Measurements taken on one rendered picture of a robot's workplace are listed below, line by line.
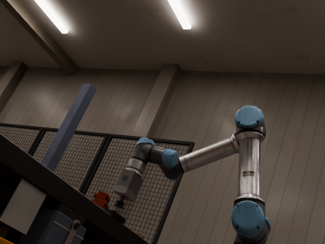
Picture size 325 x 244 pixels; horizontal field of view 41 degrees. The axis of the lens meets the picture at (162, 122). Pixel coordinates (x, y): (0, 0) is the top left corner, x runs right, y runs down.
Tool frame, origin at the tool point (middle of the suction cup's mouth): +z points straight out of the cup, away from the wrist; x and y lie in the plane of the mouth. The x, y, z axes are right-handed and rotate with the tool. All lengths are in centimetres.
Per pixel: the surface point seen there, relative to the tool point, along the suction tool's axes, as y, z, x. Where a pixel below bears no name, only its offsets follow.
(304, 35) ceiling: -309, -376, -43
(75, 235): 42, 23, 18
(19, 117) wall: -428, -243, -609
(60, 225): 49, 23, 18
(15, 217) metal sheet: 62, 26, 13
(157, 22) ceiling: -285, -376, -265
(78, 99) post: -118, -118, -168
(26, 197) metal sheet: 62, 21, 13
